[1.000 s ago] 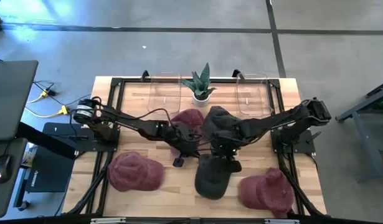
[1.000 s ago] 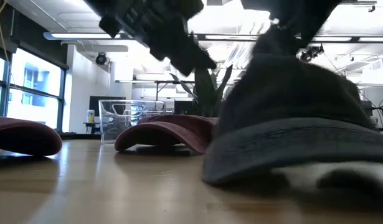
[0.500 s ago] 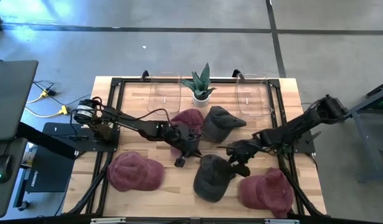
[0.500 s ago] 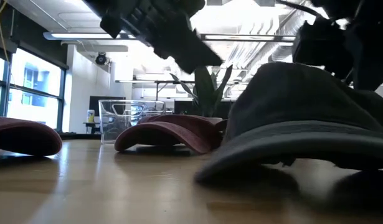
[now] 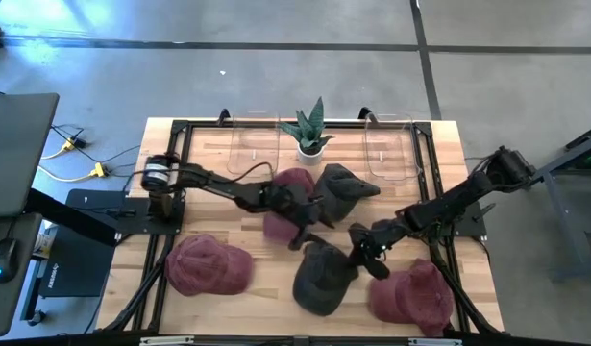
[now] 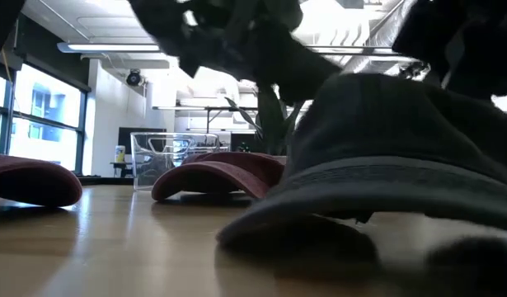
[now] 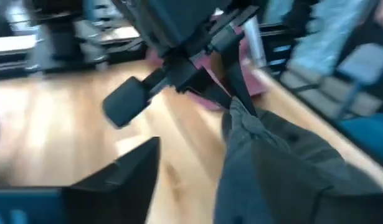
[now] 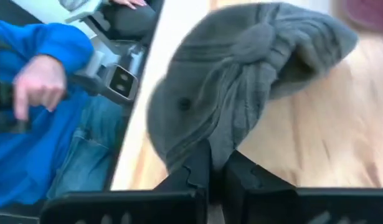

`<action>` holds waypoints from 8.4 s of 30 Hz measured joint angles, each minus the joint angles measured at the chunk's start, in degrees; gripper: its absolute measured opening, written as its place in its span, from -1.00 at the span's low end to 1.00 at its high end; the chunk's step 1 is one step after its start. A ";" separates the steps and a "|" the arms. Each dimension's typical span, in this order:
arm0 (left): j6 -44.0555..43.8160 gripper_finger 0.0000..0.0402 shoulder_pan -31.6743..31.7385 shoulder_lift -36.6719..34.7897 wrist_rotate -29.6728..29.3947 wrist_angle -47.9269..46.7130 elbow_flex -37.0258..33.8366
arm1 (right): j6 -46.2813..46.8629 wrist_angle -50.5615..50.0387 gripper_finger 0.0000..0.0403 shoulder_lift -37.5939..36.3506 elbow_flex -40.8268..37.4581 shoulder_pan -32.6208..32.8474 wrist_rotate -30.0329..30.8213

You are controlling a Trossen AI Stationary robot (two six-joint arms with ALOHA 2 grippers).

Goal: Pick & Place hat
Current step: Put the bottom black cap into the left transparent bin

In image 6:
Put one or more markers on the black aluminium table frame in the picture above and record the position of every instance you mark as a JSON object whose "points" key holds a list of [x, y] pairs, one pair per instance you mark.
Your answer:
{"points": [[104, 180]]}

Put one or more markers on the black baseball cap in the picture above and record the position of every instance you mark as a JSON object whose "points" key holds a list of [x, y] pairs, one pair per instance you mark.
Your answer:
{"points": [[381, 136]]}

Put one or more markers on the clear plastic bin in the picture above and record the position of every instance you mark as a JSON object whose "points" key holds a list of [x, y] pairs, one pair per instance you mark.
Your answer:
{"points": [[154, 165]]}

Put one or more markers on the black wall television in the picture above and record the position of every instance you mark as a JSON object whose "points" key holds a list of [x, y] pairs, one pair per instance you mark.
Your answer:
{"points": [[124, 140]]}

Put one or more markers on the small dark side table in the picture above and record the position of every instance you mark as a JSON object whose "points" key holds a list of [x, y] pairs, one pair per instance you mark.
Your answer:
{"points": [[121, 163]]}

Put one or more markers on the silver ceiling duct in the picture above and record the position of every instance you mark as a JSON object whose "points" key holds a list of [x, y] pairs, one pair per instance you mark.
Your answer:
{"points": [[381, 39]]}

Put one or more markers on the green snake plant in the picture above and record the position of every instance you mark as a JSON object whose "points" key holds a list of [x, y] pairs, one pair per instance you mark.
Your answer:
{"points": [[271, 123]]}

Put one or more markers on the large glass window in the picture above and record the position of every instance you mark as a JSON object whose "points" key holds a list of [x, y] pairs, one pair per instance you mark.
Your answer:
{"points": [[47, 103]]}

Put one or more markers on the black track light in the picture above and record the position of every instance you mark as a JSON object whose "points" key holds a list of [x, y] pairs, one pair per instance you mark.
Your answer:
{"points": [[411, 70]]}

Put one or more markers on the maroon baseball cap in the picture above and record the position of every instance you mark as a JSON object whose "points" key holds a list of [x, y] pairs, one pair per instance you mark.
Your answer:
{"points": [[30, 181], [220, 175]]}

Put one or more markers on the long ceiling light fixture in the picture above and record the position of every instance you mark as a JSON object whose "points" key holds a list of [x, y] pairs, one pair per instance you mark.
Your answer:
{"points": [[113, 47]]}

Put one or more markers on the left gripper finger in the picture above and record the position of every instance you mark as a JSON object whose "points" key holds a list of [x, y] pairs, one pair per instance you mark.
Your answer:
{"points": [[290, 70]]}

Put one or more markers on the white yellow wipes canister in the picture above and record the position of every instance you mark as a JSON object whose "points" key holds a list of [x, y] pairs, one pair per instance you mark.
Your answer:
{"points": [[120, 154]]}

